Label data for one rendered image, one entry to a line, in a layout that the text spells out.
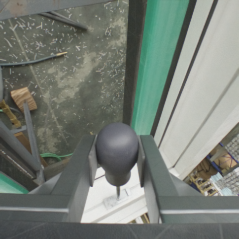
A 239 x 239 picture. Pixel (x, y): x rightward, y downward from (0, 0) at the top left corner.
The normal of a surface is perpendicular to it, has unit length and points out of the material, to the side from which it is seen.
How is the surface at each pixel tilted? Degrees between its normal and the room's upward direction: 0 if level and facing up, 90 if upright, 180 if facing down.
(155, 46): 0
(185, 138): 90
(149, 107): 0
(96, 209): 90
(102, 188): 90
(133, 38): 90
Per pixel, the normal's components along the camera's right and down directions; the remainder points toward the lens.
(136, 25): -0.90, 0.34
